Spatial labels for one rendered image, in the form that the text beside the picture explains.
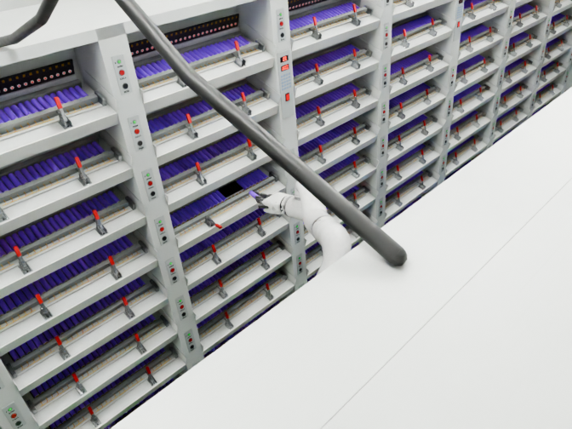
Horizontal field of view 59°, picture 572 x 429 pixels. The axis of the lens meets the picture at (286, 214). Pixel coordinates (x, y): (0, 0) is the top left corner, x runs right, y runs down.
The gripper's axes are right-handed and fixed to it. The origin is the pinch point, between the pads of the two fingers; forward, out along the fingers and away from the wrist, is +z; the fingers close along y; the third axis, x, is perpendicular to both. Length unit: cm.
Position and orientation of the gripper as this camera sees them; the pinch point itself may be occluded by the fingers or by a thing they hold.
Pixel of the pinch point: (261, 198)
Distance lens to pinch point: 205.9
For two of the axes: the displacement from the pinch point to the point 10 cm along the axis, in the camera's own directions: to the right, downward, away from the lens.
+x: -2.0, -8.8, -4.2
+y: 7.1, -4.3, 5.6
